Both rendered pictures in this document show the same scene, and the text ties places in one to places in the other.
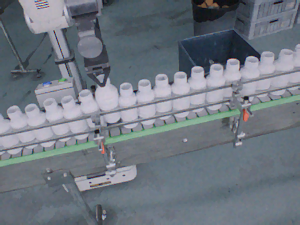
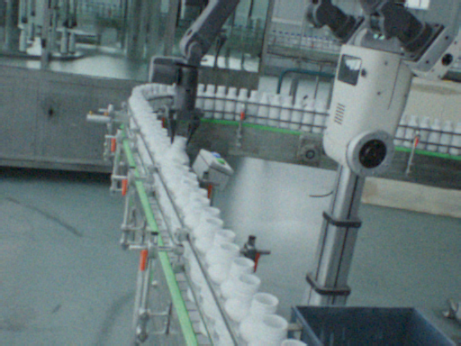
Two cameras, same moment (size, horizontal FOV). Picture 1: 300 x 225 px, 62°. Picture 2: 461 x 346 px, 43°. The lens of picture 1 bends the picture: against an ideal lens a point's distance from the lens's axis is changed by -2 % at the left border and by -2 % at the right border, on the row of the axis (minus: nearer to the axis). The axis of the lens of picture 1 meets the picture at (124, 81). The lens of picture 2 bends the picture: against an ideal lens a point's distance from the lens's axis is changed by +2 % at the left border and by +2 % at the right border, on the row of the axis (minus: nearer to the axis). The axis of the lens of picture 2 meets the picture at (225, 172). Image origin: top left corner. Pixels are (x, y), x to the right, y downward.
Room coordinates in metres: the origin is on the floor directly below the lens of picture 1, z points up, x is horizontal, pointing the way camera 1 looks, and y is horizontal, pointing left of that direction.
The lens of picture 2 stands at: (0.35, -1.40, 1.55)
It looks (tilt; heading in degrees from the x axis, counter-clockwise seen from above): 16 degrees down; 75
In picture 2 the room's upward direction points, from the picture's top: 9 degrees clockwise
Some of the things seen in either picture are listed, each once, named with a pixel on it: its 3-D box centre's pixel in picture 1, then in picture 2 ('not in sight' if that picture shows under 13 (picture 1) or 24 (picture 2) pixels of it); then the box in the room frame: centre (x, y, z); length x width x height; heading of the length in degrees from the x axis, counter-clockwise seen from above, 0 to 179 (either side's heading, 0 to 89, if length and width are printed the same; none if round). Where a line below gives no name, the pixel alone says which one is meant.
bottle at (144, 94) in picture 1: (145, 102); (177, 198); (0.59, -0.06, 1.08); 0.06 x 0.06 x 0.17
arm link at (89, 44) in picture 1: (87, 24); (175, 62); (0.56, 0.06, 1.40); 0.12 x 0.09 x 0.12; 2
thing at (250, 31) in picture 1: (261, 19); not in sight; (2.60, -1.77, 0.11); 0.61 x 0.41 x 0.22; 98
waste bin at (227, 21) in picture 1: (213, 28); not in sight; (2.23, -1.01, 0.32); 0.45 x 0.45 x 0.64
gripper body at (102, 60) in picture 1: (94, 49); (185, 101); (0.60, 0.06, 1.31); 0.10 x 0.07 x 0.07; 2
